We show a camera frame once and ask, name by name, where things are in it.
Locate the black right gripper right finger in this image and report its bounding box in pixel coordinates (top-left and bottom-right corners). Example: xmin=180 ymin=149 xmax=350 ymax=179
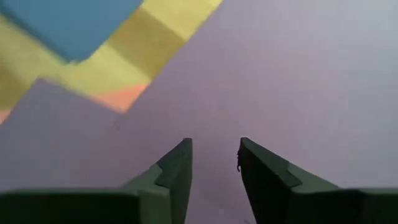
xmin=236 ymin=136 xmax=340 ymax=224

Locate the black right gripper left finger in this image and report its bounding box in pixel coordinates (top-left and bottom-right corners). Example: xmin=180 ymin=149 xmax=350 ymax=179
xmin=119 ymin=137 xmax=193 ymax=224

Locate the orange paper sheet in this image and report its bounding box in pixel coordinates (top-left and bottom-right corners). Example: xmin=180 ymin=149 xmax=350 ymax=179
xmin=0 ymin=83 xmax=150 ymax=126

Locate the purple paper sheet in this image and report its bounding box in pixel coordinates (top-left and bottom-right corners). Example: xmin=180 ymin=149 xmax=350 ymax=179
xmin=123 ymin=0 xmax=398 ymax=224
xmin=0 ymin=78 xmax=141 ymax=192

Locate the blue paper sheet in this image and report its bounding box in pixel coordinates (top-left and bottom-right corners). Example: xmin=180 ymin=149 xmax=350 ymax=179
xmin=0 ymin=0 xmax=144 ymax=62

